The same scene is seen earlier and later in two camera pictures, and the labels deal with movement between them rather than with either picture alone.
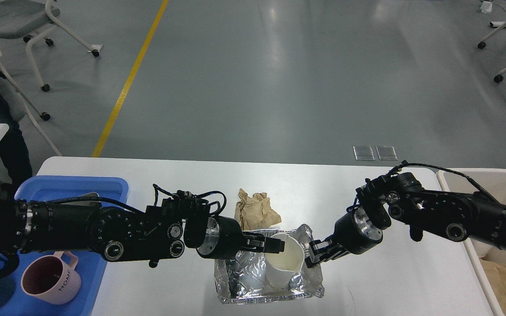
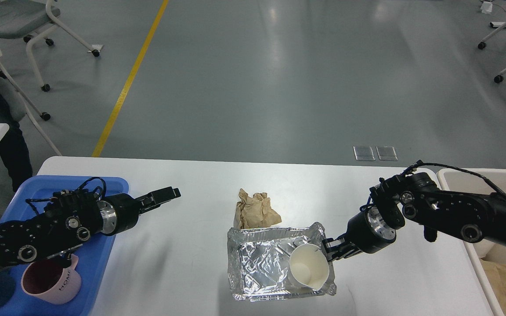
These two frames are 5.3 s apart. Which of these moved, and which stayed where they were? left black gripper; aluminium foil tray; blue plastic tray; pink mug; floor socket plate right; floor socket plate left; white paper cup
Moved: aluminium foil tray; white paper cup; left black gripper
Stayed: pink mug; blue plastic tray; floor socket plate left; floor socket plate right
